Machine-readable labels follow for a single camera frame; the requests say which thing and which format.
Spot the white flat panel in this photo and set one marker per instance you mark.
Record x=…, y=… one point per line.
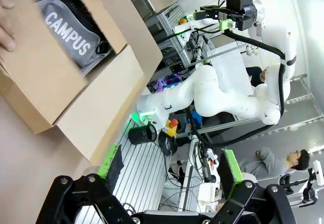
x=230, y=69

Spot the white camera on black stand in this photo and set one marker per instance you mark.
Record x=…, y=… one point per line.
x=316, y=171

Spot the computer with coloured lights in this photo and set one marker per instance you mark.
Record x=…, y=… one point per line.
x=164, y=83

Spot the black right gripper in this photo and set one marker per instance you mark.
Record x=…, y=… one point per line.
x=244, y=11

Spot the slotted aluminium base plate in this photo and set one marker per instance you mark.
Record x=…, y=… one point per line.
x=141, y=171

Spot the black cylindrical cup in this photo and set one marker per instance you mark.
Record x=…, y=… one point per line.
x=139, y=134

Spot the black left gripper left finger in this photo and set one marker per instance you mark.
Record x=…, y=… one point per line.
x=76, y=201

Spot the seated person in grey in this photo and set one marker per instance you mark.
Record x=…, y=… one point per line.
x=273, y=163

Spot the red emergency stop button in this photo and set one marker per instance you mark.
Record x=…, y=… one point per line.
x=170, y=128

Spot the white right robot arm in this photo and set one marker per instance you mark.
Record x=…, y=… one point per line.
x=215, y=95

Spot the person's right hand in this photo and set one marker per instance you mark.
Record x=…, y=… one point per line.
x=7, y=35

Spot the large brown cardboard box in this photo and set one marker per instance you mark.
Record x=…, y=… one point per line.
x=38, y=64

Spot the aluminium frame equipment rack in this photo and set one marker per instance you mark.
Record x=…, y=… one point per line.
x=172, y=44

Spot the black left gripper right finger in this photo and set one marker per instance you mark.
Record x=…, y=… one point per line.
x=253, y=203

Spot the person in black shirt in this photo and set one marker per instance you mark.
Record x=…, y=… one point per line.
x=255, y=76

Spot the grey CAMPUS pouch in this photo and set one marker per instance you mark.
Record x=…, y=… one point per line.
x=65, y=37

